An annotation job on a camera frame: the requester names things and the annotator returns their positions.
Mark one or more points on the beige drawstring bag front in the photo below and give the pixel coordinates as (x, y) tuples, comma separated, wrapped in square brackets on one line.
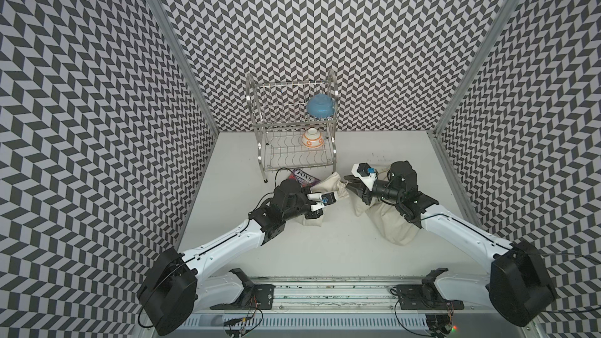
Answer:
[(389, 222)]

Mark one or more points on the metal wire dish rack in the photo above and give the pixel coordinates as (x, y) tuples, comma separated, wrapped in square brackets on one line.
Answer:
[(279, 117)]

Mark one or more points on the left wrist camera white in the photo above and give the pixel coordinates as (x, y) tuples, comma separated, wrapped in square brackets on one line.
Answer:
[(327, 198)]

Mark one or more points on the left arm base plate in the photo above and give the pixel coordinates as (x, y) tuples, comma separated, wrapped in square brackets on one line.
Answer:
[(258, 296)]

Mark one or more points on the white orange bowl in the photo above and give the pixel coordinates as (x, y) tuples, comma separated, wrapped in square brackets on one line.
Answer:
[(312, 138)]

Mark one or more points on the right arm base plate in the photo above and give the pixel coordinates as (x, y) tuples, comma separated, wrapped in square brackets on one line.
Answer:
[(418, 296)]

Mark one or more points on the aluminium rail frame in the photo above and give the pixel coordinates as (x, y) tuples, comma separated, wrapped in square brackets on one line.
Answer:
[(356, 306)]

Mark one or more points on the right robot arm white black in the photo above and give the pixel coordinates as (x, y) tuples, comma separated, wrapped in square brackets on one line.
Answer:
[(516, 282)]

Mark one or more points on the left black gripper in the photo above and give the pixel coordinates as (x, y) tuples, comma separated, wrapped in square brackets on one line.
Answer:
[(313, 214)]

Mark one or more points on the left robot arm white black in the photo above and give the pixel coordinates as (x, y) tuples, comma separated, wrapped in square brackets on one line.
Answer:
[(178, 283)]

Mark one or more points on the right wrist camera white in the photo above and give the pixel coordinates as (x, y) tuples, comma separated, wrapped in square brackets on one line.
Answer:
[(366, 174)]

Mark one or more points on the pink candy packet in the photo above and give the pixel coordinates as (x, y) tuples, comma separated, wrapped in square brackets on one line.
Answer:
[(304, 178)]

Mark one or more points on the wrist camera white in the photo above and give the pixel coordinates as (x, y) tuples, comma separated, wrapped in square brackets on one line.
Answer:
[(327, 198), (366, 174)]

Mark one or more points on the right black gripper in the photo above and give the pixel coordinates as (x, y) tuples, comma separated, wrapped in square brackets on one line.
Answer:
[(359, 187)]

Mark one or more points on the blue bowl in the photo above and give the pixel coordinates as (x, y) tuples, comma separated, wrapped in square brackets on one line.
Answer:
[(321, 106)]

